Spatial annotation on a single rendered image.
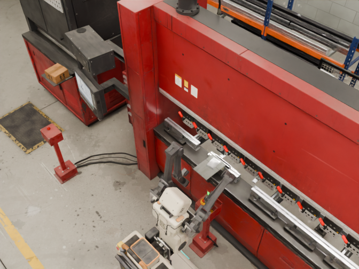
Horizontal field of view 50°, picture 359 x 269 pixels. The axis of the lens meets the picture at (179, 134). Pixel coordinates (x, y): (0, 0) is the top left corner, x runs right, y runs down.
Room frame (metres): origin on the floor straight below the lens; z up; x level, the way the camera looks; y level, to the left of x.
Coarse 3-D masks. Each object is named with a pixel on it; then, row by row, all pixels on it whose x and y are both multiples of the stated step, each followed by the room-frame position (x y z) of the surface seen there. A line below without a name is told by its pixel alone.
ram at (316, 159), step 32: (160, 32) 2.93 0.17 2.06; (160, 64) 2.94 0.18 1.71; (192, 64) 2.63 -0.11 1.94; (224, 64) 2.37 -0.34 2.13; (192, 96) 2.62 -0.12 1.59; (224, 96) 2.35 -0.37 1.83; (256, 96) 2.13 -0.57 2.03; (224, 128) 2.32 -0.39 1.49; (256, 128) 2.08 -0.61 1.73; (288, 128) 1.89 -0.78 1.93; (320, 128) 1.74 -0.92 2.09; (288, 160) 1.84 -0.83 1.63; (320, 160) 1.68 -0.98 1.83; (352, 160) 1.54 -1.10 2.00; (320, 192) 1.61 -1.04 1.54; (352, 192) 1.47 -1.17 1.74; (352, 224) 1.39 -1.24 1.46
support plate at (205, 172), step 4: (212, 156) 2.40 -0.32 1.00; (204, 160) 2.35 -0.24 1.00; (208, 160) 2.35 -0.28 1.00; (200, 164) 2.30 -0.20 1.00; (204, 164) 2.30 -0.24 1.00; (220, 164) 2.30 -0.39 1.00; (224, 164) 2.30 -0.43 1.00; (196, 168) 2.25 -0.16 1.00; (200, 168) 2.25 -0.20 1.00; (204, 168) 2.25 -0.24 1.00; (208, 168) 2.25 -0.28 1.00; (216, 168) 2.25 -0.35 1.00; (220, 168) 2.25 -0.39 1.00; (200, 172) 2.20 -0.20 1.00; (204, 172) 2.20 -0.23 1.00; (208, 172) 2.20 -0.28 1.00; (212, 172) 2.20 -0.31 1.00; (204, 176) 2.16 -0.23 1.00; (208, 176) 2.16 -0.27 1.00
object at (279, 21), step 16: (224, 0) 4.62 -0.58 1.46; (240, 0) 4.63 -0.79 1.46; (256, 0) 4.68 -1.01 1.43; (256, 16) 4.22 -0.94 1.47; (272, 16) 4.25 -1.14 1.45; (288, 16) 4.26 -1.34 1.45; (304, 16) 4.20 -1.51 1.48; (288, 32) 3.88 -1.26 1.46; (304, 32) 3.92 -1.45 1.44; (320, 32) 3.87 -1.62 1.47; (336, 32) 3.87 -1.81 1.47; (320, 48) 3.57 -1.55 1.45; (336, 48) 3.60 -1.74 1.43
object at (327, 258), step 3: (324, 258) 1.39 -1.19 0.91; (327, 258) 1.39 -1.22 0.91; (330, 258) 1.39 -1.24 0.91; (324, 261) 1.38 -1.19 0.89; (327, 261) 1.37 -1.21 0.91; (333, 261) 1.37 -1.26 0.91; (327, 264) 1.35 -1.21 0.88; (330, 264) 1.34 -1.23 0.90; (333, 264) 1.34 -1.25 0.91; (336, 264) 1.34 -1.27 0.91; (333, 267) 1.32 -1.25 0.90; (336, 267) 1.32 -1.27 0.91; (339, 267) 1.32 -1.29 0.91; (342, 267) 1.32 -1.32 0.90
